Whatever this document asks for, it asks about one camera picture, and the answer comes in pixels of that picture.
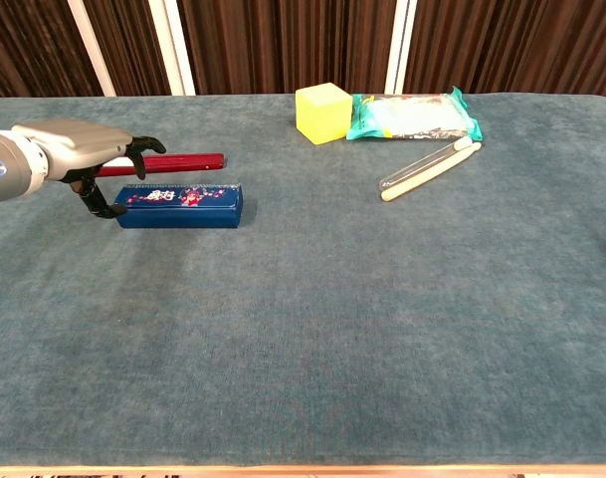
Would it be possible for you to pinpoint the teal clear plastic packet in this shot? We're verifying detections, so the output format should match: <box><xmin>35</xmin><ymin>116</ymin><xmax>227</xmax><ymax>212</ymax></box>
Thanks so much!
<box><xmin>345</xmin><ymin>86</ymin><xmax>484</xmax><ymax>142</ymax></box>

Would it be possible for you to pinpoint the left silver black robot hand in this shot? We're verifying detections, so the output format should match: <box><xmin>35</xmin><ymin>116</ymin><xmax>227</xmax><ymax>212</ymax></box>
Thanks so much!
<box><xmin>11</xmin><ymin>118</ymin><xmax>168</xmax><ymax>220</ymax></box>

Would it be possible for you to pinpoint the blue box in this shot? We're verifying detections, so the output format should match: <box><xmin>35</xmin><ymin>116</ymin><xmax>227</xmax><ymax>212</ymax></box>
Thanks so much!
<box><xmin>113</xmin><ymin>182</ymin><xmax>244</xmax><ymax>230</ymax></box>

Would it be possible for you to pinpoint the yellow foam cube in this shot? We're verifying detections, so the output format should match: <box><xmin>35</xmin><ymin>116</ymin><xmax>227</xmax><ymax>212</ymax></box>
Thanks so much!
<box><xmin>295</xmin><ymin>82</ymin><xmax>354</xmax><ymax>146</ymax></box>

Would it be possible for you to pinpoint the clear glass test tube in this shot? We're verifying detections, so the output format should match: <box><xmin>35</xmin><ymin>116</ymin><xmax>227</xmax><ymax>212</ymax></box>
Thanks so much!
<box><xmin>378</xmin><ymin>136</ymin><xmax>474</xmax><ymax>195</ymax></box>

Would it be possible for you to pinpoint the dark red white slim box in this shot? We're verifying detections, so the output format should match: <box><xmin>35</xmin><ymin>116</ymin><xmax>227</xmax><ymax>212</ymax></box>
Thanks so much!
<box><xmin>97</xmin><ymin>152</ymin><xmax>226</xmax><ymax>178</ymax></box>

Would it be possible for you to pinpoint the thin white frame post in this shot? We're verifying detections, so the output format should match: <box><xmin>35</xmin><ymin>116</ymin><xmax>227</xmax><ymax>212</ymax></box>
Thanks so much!
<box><xmin>66</xmin><ymin>0</ymin><xmax>117</xmax><ymax>98</ymax></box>

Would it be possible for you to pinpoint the dark brown pleated curtain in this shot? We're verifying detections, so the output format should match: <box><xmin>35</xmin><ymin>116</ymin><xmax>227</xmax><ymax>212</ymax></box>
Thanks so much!
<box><xmin>0</xmin><ymin>0</ymin><xmax>606</xmax><ymax>100</ymax></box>

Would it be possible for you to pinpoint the teal carpet table cloth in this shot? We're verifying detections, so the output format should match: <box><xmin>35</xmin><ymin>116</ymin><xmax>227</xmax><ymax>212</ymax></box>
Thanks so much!
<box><xmin>0</xmin><ymin>93</ymin><xmax>606</xmax><ymax>468</ymax></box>

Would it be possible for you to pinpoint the light wooden stick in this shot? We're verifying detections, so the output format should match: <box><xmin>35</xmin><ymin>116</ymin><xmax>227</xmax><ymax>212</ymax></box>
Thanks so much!
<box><xmin>380</xmin><ymin>141</ymin><xmax>483</xmax><ymax>202</ymax></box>

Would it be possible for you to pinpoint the wide white frame post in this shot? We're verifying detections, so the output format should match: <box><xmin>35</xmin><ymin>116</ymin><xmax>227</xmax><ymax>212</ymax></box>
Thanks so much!
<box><xmin>383</xmin><ymin>0</ymin><xmax>419</xmax><ymax>96</ymax></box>
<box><xmin>147</xmin><ymin>0</ymin><xmax>198</xmax><ymax>97</ymax></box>

